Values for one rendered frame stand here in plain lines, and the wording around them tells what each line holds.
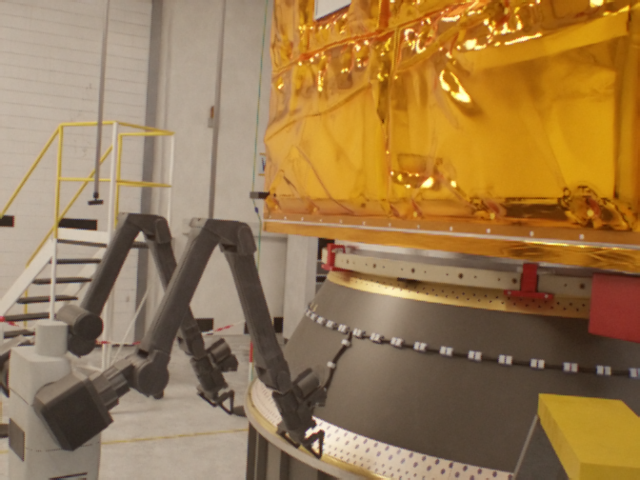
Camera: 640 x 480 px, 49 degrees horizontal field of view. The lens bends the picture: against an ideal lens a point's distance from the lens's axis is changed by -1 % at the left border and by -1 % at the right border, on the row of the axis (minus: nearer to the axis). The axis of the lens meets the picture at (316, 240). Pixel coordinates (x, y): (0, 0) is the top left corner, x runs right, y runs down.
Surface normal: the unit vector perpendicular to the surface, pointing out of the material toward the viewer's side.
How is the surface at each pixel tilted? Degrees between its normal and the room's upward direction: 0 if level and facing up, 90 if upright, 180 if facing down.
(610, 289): 90
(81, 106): 90
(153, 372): 90
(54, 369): 63
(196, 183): 90
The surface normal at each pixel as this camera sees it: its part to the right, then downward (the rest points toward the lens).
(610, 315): -0.88, -0.04
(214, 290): 0.48, 0.06
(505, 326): -0.37, -0.47
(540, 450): -0.17, 0.07
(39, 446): 0.07, 0.04
